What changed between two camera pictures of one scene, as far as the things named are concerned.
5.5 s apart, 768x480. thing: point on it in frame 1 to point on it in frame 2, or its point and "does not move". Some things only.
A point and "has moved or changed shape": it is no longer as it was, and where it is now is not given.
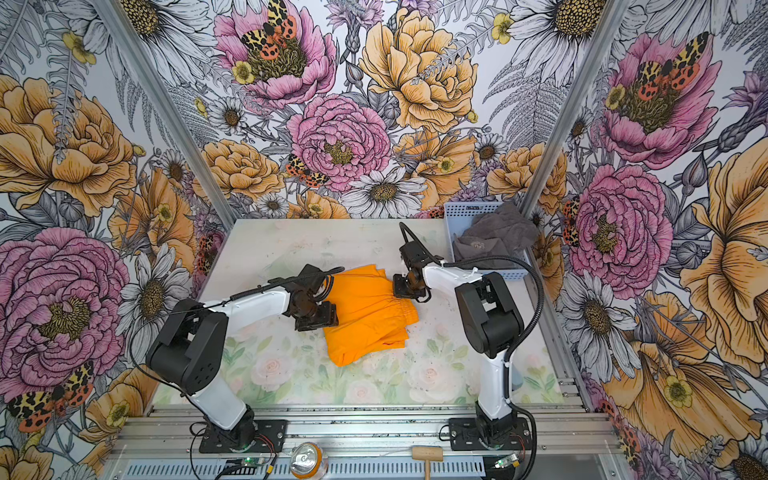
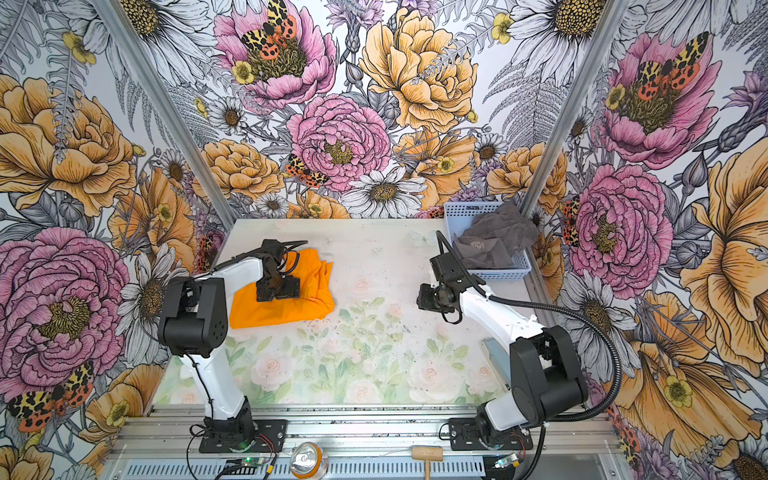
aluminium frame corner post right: [605, 39] does not move
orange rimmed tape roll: [308, 461] does not move
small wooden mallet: [427, 454] does not move
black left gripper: [326, 319] to [291, 290]
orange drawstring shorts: [371, 318] has moved or changed shape
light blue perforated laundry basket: [457, 215] does not move
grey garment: [505, 230] does not move
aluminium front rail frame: [362, 442] does not move
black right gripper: [400, 292] to [424, 302]
